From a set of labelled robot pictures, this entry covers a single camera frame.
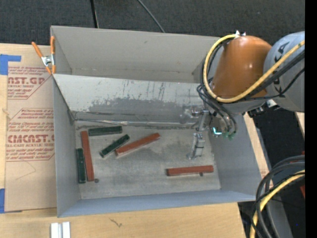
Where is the grey metal bin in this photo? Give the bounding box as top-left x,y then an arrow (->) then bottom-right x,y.
50,25 -> 264,218

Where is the red-brown flat block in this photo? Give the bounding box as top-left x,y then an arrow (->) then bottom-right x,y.
114,132 -> 161,157
80,130 -> 96,182
165,165 -> 214,177

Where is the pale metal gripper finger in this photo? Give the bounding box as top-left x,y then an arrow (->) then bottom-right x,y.
186,132 -> 200,160
196,137 -> 206,158

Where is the brown cardboard board, red print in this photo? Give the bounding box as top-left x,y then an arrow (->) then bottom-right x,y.
0,43 -> 58,214

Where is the dark green flat block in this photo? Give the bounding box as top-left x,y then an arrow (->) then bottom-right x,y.
99,134 -> 131,159
75,148 -> 87,184
88,125 -> 123,137

